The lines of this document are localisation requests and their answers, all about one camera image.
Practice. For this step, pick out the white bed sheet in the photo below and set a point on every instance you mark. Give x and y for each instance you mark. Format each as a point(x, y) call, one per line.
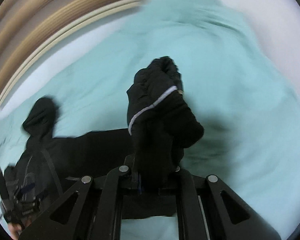
point(63, 49)

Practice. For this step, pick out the mint green bed duvet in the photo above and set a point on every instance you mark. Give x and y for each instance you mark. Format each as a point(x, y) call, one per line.
point(249, 110)

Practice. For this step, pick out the beige slatted headboard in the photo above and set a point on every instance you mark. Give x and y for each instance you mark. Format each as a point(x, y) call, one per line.
point(29, 28)

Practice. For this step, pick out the black jacket with grey stripe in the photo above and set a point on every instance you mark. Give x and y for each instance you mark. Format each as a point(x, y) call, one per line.
point(160, 127)

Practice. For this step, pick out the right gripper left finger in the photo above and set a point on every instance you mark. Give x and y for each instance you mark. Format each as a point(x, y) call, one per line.
point(90, 209)

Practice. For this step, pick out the person's left hand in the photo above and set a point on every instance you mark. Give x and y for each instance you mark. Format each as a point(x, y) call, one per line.
point(15, 230)

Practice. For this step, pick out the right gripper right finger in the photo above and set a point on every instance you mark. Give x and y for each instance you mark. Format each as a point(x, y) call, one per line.
point(208, 209)

